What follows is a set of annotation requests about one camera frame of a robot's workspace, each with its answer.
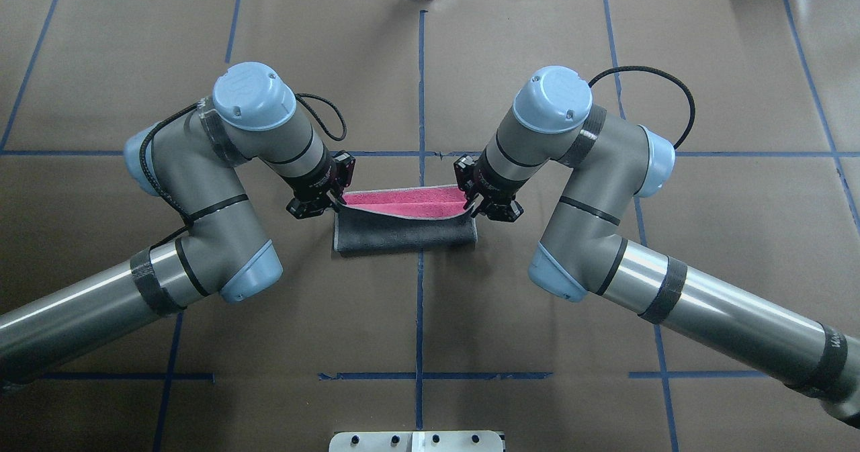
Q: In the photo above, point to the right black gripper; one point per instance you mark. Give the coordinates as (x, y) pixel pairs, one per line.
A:
(494, 185)

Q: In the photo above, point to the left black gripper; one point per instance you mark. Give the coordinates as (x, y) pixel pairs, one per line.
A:
(317, 182)

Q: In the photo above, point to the pink and grey towel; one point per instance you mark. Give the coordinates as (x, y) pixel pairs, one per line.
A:
(403, 219)

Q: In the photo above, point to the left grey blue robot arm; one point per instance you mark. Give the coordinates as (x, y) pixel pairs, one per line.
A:
(189, 160)

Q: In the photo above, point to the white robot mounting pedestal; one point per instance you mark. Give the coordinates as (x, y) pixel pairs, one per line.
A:
(463, 440)

